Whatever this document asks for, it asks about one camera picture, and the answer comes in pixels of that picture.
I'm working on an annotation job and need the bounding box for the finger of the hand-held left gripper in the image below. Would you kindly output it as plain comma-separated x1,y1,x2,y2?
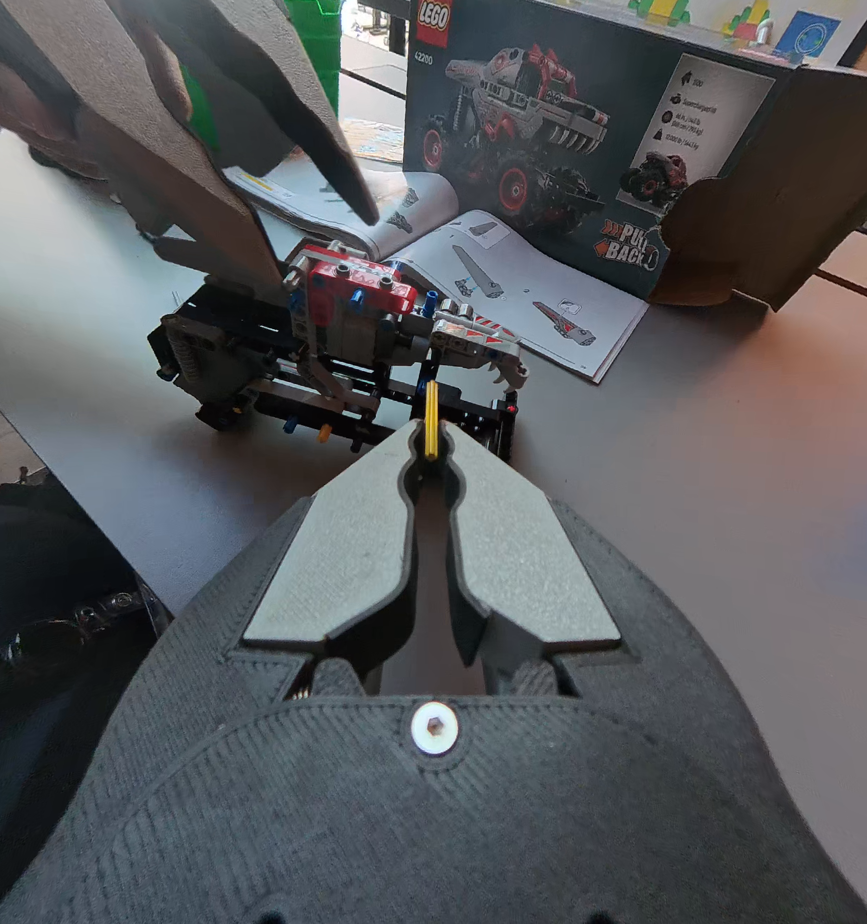
144,0,381,226
0,0,287,298

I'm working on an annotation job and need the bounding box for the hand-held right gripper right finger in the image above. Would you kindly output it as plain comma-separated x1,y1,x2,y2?
440,421,623,667

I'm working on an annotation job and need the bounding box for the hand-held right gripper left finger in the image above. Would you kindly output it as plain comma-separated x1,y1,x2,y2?
243,421,414,645

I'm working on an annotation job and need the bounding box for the lego truck model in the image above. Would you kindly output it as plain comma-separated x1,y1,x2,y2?
146,242,532,463

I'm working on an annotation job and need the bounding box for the lego set cardboard box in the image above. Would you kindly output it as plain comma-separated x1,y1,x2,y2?
402,0,867,313

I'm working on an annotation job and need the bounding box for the lego instruction booklet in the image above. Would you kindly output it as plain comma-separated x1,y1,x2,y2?
224,165,651,384

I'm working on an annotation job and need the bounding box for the person's left hand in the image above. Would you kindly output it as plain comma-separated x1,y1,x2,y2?
0,39,153,235

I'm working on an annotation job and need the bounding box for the green plastic container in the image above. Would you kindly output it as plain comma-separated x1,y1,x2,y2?
285,0,342,96

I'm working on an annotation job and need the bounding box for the colourful printed sheet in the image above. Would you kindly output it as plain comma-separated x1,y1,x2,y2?
341,115,407,165

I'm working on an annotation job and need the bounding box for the person's dark clothing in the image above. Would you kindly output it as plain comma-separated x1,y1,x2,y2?
0,469,176,924

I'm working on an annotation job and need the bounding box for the green yellow brick figure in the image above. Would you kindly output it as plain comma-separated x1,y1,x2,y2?
627,0,695,28

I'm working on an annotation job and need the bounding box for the yellow red brick figure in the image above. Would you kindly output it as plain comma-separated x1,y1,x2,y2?
721,0,776,46

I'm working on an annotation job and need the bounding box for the blue square card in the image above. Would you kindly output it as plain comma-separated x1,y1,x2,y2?
774,14,843,67

